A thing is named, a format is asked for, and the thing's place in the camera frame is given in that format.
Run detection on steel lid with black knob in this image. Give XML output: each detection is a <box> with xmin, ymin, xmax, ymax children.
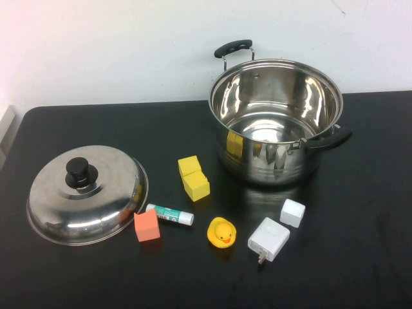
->
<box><xmin>26</xmin><ymin>145</ymin><xmax>150</xmax><ymax>247</ymax></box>

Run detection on yellow foam cube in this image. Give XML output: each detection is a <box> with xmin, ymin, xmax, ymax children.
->
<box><xmin>177</xmin><ymin>155</ymin><xmax>203</xmax><ymax>178</ymax></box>
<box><xmin>182</xmin><ymin>170</ymin><xmax>211</xmax><ymax>203</ymax></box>

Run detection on white green glue stick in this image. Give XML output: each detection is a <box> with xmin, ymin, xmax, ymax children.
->
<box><xmin>145</xmin><ymin>203</ymin><xmax>195</xmax><ymax>226</ymax></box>

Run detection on yellow rubber duck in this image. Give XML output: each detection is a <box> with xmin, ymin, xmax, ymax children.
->
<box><xmin>206</xmin><ymin>217</ymin><xmax>238</xmax><ymax>249</ymax></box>

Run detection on orange foam cube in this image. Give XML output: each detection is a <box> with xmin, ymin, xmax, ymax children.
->
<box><xmin>133</xmin><ymin>209</ymin><xmax>161</xmax><ymax>243</ymax></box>

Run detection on small white cube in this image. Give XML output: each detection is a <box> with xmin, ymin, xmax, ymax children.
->
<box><xmin>279</xmin><ymin>198</ymin><xmax>306</xmax><ymax>229</ymax></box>

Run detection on white plug charger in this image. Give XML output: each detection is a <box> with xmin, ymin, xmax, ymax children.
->
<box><xmin>247</xmin><ymin>216</ymin><xmax>291</xmax><ymax>265</ymax></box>

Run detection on stainless steel pot black handles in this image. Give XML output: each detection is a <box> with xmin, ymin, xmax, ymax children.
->
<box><xmin>207</xmin><ymin>39</ymin><xmax>353</xmax><ymax>187</ymax></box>

